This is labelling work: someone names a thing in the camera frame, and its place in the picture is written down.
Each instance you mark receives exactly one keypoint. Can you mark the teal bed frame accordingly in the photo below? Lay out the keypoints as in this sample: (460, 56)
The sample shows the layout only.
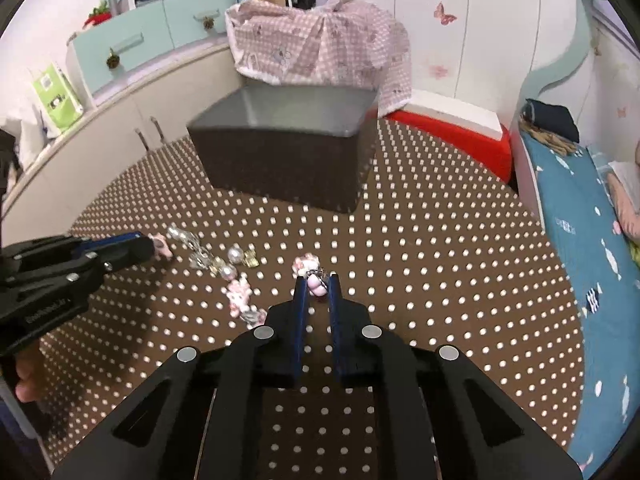
(586, 60)

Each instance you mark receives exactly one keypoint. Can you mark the pink pillow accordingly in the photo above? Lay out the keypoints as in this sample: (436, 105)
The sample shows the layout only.
(623, 185)

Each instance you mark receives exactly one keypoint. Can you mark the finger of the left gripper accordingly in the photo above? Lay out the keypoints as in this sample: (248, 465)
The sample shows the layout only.
(120, 256)
(90, 245)

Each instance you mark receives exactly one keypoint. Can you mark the red fabric stool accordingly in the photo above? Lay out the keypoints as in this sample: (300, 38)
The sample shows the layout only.
(496, 155)

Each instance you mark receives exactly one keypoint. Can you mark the silver metal tin box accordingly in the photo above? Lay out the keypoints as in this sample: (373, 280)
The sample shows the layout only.
(307, 145)

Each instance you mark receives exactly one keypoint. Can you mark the pink checkered cloth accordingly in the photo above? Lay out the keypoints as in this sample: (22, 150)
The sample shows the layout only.
(349, 43)

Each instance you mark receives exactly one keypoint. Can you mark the pearl and silver jewelry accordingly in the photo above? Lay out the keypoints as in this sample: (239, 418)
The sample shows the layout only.
(204, 259)

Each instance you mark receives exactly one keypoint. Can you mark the teal drawer unit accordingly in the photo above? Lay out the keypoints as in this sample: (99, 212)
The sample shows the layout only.
(124, 43)

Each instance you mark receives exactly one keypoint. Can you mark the person left hand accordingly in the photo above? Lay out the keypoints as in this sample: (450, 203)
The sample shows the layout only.
(29, 366)

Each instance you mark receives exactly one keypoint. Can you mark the folded dark clothes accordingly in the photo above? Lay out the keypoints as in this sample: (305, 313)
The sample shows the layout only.
(551, 125)

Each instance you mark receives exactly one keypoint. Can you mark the brown polka dot tablecloth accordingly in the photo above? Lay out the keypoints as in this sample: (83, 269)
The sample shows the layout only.
(430, 333)

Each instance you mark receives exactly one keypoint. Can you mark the red potted plant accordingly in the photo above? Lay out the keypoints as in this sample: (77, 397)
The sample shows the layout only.
(98, 15)

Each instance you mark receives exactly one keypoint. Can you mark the blue patterned bed mattress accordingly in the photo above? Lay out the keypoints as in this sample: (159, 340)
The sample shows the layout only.
(582, 225)

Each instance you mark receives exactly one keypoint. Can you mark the white foam board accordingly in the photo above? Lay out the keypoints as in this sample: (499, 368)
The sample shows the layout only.
(455, 112)

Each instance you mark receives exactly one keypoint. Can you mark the green paper bag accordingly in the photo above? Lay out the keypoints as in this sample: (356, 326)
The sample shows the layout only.
(57, 97)

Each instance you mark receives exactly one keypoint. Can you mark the beige cabinet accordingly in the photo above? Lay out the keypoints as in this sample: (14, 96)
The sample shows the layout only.
(83, 161)

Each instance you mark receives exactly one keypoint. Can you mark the pink flower hair clip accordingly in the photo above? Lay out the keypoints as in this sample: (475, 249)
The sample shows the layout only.
(309, 268)

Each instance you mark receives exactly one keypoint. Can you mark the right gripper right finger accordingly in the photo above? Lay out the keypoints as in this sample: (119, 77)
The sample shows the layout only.
(366, 355)

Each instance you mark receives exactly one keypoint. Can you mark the pink flower ornament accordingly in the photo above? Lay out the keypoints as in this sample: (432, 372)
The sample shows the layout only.
(239, 296)

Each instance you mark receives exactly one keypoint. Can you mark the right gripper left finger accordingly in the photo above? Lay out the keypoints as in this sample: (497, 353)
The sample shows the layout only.
(269, 357)

